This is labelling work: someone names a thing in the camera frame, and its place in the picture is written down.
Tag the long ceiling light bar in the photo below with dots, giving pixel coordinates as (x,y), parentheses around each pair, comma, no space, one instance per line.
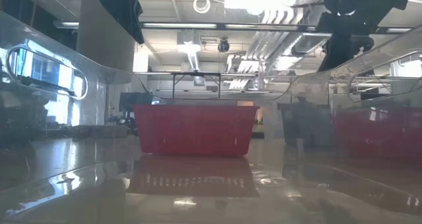
(179,25)

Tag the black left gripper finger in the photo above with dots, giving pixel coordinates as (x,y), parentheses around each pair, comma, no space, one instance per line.
(139,29)

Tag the black computer monitor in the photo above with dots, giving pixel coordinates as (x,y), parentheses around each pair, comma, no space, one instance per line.
(132,102)

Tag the black dome ceiling camera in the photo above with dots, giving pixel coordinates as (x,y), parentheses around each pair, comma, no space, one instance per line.
(223,46)

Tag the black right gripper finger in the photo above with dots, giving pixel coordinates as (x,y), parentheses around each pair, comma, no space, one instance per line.
(336,52)

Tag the white shade table lamp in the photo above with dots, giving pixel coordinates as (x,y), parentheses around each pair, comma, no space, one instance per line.
(102,43)

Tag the red slotted plastic basket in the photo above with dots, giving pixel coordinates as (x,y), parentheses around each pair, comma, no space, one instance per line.
(382,135)
(198,131)

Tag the black metal frame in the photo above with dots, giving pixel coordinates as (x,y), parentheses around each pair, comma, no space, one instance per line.
(173,85)

